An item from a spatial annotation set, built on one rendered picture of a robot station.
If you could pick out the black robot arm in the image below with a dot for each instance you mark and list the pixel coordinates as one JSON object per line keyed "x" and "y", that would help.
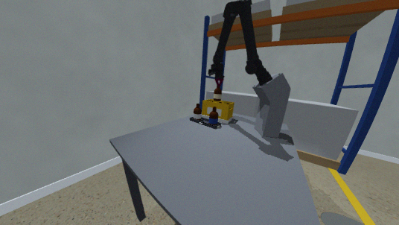
{"x": 253, "y": 62}

